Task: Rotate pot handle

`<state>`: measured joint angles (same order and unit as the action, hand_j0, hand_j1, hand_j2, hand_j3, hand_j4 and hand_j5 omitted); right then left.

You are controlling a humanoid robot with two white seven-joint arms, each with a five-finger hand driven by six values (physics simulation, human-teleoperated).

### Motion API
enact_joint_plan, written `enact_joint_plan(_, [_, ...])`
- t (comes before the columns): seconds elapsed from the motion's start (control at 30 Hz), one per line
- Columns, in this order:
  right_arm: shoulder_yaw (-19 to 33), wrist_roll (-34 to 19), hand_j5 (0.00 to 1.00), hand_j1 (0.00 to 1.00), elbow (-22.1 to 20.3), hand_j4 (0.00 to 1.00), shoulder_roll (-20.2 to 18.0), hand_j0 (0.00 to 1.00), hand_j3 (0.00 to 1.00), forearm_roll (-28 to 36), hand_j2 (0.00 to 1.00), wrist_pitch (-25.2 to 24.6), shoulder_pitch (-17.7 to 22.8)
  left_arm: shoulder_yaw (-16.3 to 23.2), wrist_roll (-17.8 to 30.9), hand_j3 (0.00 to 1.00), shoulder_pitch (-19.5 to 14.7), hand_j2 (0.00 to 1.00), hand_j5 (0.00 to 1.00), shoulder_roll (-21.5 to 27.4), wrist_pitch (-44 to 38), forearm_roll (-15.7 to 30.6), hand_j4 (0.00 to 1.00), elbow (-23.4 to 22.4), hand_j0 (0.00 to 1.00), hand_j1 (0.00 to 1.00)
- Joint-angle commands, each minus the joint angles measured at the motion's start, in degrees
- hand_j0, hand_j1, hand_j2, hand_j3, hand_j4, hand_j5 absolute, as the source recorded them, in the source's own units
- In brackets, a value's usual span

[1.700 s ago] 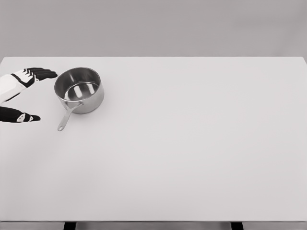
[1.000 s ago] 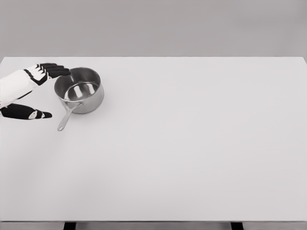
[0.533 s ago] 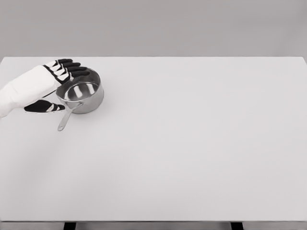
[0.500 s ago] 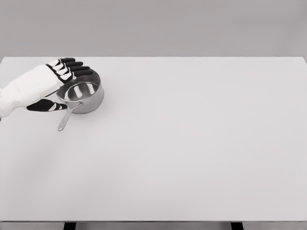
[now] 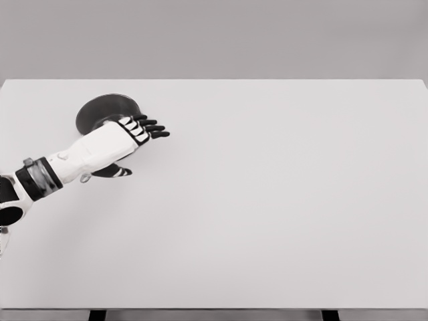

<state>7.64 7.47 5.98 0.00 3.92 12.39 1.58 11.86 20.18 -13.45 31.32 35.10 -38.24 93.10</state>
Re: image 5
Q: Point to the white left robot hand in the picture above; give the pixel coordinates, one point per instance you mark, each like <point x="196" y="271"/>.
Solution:
<point x="110" y="142"/>

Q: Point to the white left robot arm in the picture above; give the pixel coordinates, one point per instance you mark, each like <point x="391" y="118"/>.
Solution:
<point x="40" y="175"/>

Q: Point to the dark grey pot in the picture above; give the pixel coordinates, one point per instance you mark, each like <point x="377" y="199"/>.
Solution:
<point x="100" y="112"/>

